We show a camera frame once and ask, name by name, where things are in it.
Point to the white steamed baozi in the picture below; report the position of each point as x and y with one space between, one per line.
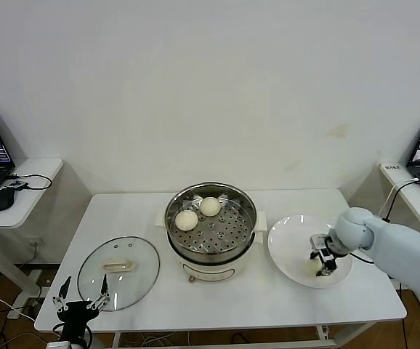
210 206
186 220
310 269

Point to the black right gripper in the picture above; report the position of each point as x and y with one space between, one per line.
330 249

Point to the white side desk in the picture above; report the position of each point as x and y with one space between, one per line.
32 203
413 203

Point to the black computer mouse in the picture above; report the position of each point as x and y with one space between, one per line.
2 200

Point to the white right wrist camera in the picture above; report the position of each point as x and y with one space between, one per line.
319 241

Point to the white round plate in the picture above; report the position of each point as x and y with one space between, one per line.
290 247

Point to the stainless steel steamer basket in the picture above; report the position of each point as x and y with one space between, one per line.
228 229

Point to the white floor power strip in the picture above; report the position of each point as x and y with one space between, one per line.
26 310

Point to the white wall socket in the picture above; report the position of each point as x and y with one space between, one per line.
35 241

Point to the cream electric cooker pot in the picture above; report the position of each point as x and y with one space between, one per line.
210 270

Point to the round glass lid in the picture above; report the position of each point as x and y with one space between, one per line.
130 261

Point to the white table frame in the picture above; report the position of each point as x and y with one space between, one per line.
213 346

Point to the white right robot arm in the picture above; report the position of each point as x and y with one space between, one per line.
395 247

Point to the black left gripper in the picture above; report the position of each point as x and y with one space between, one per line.
76 314

